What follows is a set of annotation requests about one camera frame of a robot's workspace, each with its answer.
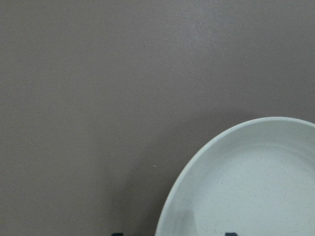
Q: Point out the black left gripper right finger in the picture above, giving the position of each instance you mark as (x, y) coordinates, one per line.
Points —
(231, 234)

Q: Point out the beige shallow bowl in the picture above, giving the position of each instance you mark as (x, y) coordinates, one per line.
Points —
(256, 179)

